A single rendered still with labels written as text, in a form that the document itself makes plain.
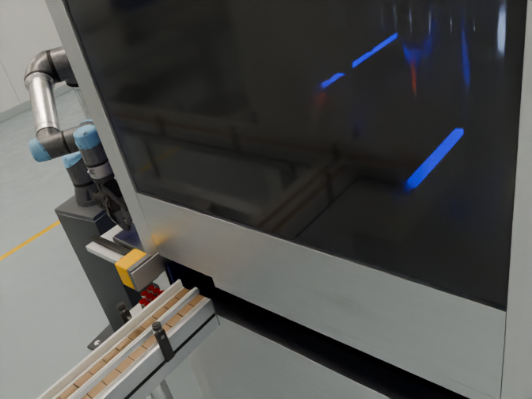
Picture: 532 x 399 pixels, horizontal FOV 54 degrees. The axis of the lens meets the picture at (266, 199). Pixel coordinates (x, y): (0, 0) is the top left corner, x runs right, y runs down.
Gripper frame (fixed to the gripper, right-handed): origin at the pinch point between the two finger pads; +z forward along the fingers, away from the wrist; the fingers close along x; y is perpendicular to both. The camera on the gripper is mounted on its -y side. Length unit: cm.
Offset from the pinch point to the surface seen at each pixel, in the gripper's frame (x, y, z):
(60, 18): 13, -32, -71
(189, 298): 17, -49, -4
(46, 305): 1, 127, 91
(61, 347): 15, 89, 91
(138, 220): 12.6, -31.4, -19.9
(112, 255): 9.8, -1.8, 3.6
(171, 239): 12.5, -43.3, -17.5
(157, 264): 14.0, -35.3, -8.0
